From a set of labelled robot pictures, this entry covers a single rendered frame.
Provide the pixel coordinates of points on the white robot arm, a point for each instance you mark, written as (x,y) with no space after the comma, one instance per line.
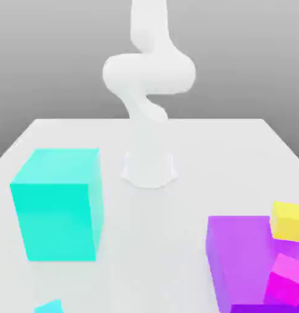
(149,73)

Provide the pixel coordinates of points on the small yellow cube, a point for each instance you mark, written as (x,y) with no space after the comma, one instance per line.
(288,222)

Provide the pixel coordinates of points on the small cyan cube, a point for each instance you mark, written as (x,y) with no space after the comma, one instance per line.
(50,308)

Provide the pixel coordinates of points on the small magenta cube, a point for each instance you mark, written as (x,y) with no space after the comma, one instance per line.
(285,283)

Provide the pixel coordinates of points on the large cyan box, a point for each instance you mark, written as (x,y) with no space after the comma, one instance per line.
(56,220)

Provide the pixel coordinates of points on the large purple box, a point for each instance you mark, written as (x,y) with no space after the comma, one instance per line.
(239,256)

